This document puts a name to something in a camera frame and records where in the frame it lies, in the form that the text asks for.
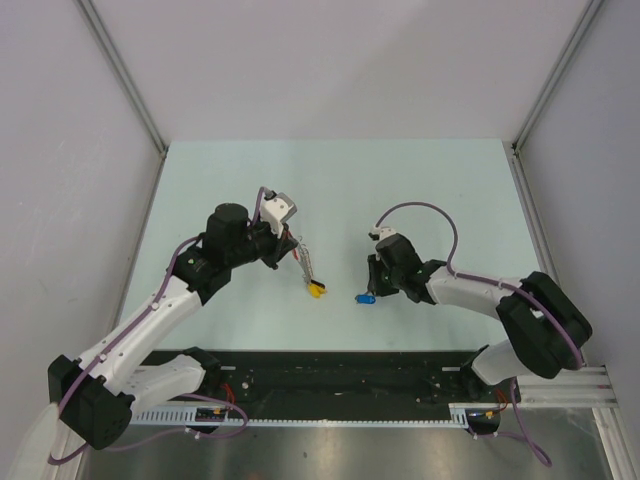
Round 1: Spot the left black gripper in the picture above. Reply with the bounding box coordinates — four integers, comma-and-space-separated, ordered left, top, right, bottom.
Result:
226, 210, 296, 269

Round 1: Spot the key with blue cap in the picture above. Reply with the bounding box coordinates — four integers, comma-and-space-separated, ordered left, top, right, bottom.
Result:
355, 293, 376, 305

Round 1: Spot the red handled metal key holder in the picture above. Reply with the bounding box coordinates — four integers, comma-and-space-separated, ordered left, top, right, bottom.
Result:
292, 236, 315, 284

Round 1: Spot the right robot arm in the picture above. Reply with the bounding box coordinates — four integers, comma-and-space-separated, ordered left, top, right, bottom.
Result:
367, 231, 593, 401

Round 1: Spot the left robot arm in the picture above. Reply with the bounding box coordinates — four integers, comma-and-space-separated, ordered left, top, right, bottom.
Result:
47, 194, 298, 450

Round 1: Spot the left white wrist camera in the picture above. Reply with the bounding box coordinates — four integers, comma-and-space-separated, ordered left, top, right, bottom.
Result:
260, 193, 297, 238

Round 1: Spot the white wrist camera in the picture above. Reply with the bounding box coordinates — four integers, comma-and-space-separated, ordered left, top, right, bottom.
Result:
260, 193, 297, 238
368, 225, 397, 242

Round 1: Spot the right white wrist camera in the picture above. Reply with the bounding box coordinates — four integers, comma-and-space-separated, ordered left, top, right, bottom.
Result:
368, 225, 397, 242

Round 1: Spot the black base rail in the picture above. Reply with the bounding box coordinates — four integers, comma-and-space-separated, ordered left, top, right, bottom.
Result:
196, 350, 508, 423

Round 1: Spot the right aluminium corner post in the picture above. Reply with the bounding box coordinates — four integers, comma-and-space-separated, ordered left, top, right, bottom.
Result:
510, 0, 606, 151

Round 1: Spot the aluminium corner post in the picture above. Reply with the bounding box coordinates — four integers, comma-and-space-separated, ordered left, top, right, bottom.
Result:
510, 0, 606, 151
73, 0, 168, 158

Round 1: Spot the white cable duct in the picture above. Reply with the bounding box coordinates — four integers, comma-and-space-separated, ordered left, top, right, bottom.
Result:
129, 404, 494, 431

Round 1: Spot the left aluminium corner post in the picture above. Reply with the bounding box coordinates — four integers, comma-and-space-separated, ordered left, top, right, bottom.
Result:
73, 0, 168, 158

